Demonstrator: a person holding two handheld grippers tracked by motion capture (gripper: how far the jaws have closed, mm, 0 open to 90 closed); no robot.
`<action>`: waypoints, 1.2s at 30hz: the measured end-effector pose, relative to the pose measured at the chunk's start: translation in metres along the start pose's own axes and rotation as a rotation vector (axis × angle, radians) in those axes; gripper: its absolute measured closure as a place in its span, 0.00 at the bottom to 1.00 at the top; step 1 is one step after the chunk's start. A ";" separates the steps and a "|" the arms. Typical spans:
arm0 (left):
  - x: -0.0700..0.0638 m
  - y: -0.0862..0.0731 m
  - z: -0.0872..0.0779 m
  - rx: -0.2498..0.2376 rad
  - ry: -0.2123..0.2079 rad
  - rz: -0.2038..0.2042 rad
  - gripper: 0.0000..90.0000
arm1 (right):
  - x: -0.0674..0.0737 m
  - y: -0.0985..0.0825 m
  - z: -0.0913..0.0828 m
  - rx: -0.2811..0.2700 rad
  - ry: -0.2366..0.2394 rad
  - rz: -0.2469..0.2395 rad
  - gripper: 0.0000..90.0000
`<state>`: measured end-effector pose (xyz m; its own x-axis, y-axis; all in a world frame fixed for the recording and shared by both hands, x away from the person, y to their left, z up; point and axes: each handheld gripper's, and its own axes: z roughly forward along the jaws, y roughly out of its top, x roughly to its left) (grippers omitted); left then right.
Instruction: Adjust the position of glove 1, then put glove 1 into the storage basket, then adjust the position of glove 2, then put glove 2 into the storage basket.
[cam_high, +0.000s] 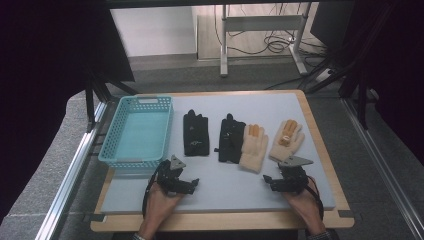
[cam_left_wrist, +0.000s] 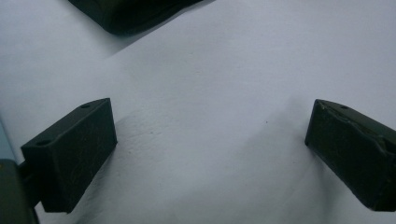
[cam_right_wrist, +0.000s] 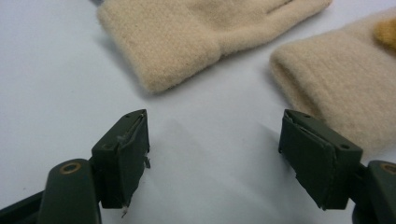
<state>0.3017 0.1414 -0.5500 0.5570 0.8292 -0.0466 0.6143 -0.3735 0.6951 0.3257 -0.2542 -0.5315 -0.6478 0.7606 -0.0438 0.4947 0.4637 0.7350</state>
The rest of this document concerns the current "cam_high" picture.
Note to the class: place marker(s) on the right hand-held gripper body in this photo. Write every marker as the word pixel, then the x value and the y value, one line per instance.
pixel 295 180

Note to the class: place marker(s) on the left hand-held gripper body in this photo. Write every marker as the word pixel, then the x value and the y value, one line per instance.
pixel 170 176

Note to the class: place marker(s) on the beige glove with orange patch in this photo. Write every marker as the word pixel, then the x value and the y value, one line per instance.
pixel 286 146

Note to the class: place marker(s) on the beige glove with orange fingertips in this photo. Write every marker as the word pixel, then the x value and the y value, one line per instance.
pixel 253 150

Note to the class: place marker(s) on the black glove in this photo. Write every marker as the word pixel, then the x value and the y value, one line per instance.
pixel 196 133
pixel 230 140

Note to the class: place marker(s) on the turquoise plastic basket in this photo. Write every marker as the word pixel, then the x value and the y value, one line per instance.
pixel 140 133

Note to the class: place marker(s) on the person's right hand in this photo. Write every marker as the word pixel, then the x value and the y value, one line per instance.
pixel 308 208

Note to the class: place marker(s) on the person's left hand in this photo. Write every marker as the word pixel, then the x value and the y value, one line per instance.
pixel 156 208

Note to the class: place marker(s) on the black metal stand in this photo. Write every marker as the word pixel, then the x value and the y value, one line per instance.
pixel 361 100

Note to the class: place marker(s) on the black tripod stand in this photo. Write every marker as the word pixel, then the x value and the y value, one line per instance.
pixel 90 106

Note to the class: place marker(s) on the white power strip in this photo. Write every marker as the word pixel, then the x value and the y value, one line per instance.
pixel 324 75

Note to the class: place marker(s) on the dark curtain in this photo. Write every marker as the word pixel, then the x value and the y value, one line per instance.
pixel 43 83
pixel 400 66

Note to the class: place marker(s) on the aluminium rail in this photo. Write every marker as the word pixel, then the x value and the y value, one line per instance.
pixel 73 176
pixel 383 166

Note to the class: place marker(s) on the white metal desk frame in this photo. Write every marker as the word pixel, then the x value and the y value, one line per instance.
pixel 263 23

